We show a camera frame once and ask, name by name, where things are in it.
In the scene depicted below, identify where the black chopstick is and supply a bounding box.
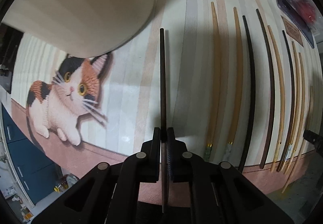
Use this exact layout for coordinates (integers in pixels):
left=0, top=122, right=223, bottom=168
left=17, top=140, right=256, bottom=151
left=238, top=16, right=256, bottom=173
left=277, top=30, right=295, bottom=172

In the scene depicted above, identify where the cream cylindrical utensil holder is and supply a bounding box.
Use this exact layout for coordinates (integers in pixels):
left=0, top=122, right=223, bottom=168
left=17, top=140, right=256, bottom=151
left=3, top=0, right=154, bottom=58

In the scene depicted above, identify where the striped cat placemat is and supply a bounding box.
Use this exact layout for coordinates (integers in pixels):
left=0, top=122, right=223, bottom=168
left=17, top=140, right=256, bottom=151
left=6, top=0, right=322, bottom=193

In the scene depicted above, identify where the thin light wooden chopstick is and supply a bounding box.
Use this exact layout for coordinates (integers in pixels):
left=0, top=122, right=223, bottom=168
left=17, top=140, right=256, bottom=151
left=281, top=86, right=314, bottom=193

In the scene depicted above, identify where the dark brown chopstick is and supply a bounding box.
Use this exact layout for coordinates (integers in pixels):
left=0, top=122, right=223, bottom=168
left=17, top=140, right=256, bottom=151
left=256, top=8, right=275, bottom=169
left=159, top=28, right=168, bottom=214

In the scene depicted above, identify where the dark blue smartphone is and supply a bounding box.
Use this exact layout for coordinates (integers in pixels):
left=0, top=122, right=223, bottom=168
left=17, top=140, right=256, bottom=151
left=277, top=0, right=315, bottom=48

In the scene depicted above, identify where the blue cabinet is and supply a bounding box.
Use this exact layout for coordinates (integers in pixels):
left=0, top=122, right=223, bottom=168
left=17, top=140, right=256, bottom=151
left=1, top=105, right=62, bottom=204

